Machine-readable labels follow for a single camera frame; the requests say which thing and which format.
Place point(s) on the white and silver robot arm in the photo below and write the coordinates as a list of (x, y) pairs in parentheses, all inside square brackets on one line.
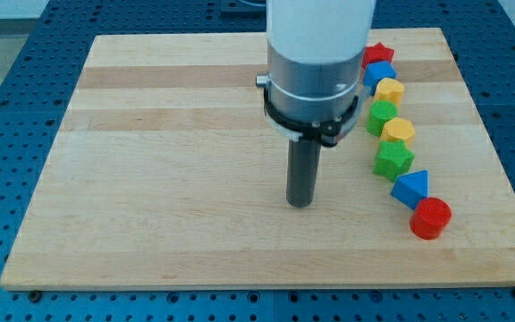
[(314, 54)]

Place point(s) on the green star block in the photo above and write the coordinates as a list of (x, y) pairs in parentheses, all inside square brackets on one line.
[(393, 159)]

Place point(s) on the yellow hexagon block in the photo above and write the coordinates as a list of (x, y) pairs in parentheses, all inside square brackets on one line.
[(399, 129)]

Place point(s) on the blue triangle block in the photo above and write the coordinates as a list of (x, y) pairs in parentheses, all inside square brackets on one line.
[(410, 189)]

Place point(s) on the yellow heart block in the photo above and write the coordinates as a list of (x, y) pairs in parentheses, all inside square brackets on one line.
[(389, 89)]

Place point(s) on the green cylinder block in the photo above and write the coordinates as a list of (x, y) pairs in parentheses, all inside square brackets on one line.
[(380, 112)]

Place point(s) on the red star block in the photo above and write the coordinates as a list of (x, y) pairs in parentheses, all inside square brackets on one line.
[(377, 53)]

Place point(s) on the red cylinder block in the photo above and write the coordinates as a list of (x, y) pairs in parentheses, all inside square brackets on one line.
[(430, 218)]

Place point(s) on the wooden board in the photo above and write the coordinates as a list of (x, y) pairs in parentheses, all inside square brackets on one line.
[(165, 175)]

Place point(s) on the blue cube block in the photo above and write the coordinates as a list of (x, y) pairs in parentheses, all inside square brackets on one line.
[(375, 72)]

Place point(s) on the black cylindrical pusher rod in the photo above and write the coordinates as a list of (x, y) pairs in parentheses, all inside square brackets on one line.
[(303, 158)]

